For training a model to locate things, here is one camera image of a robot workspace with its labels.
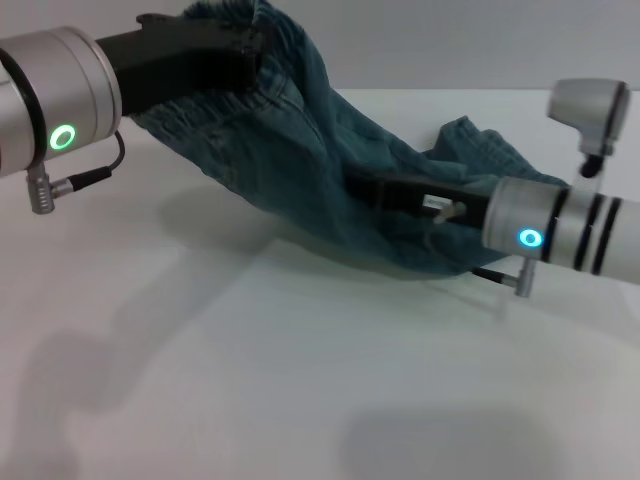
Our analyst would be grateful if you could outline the blue denim shorts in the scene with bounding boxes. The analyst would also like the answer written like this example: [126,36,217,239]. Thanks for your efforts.
[130,0,571,279]

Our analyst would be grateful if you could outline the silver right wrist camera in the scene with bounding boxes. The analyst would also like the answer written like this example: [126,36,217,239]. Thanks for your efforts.
[546,78,632,178]

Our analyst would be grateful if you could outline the grey cable with black plug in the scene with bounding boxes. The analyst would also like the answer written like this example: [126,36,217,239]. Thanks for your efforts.
[470,266,520,283]

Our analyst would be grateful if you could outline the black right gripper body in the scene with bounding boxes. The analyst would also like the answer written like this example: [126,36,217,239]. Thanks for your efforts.
[378,173,495,232]

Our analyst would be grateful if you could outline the silver cable connector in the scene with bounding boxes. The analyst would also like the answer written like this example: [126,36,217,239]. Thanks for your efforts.
[513,257,537,299]
[24,163,65,215]

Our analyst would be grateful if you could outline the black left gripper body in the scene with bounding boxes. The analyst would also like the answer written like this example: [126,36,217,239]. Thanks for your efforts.
[93,12,251,117]

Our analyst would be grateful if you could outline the silver right cable connector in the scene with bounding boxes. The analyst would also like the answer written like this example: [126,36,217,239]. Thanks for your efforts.
[513,257,537,299]

